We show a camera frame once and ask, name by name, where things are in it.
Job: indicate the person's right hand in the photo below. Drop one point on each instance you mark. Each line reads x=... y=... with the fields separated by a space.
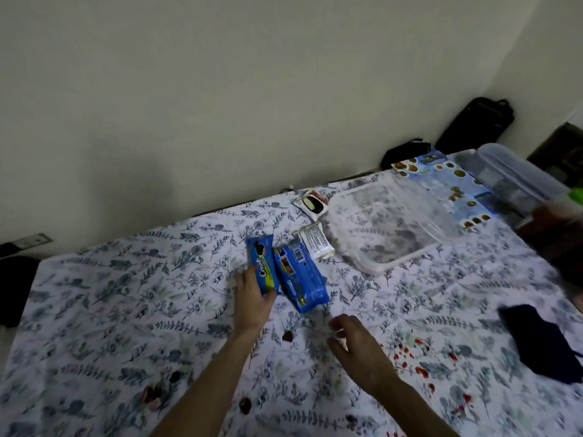
x=360 y=350

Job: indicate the person's left hand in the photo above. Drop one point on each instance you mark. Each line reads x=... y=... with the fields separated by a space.
x=250 y=304

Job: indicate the person's right thumb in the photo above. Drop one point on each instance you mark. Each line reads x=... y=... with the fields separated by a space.
x=336 y=346

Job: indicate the person's left thumb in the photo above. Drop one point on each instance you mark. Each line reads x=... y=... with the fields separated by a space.
x=272 y=295

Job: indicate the blue green cookie packet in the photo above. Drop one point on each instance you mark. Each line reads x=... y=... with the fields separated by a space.
x=259 y=259

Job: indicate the person's right forearm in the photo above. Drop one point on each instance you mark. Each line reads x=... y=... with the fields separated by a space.
x=414 y=411

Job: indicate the person's left forearm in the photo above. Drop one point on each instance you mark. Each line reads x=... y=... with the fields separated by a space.
x=214 y=382

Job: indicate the large blue cookie packet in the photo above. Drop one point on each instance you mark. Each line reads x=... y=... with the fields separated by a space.
x=298 y=282

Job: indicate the white foil snack packet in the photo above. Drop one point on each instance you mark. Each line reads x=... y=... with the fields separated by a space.
x=315 y=241

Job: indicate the white black red snack packet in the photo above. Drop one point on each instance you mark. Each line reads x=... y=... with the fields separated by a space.
x=312 y=205

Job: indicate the clear plastic tray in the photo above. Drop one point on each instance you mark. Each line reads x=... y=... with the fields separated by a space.
x=387 y=227

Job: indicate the floral bedsheet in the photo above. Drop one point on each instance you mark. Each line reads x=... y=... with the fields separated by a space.
x=136 y=304

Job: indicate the black pouch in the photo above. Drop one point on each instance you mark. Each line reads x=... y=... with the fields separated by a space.
x=404 y=153

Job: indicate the blue printed snack bag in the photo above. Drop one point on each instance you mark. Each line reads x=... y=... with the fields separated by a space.
x=448 y=186

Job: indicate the dark navy cloth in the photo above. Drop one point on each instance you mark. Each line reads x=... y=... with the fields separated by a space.
x=544 y=343

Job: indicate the dark brown jar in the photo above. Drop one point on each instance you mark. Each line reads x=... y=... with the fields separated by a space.
x=553 y=236

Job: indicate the clear plastic lidded container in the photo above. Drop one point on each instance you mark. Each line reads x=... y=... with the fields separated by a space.
x=514 y=177

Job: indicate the grey power strip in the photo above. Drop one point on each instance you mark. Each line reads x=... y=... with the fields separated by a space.
x=29 y=243

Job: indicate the black round object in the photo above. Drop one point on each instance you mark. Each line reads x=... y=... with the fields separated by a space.
x=16 y=288

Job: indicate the black backpack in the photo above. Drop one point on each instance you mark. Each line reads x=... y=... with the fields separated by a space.
x=476 y=125

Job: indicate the green plastic object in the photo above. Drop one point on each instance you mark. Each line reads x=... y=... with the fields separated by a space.
x=576 y=195

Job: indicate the dark wooden furniture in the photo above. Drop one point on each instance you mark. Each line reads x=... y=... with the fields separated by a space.
x=562 y=147

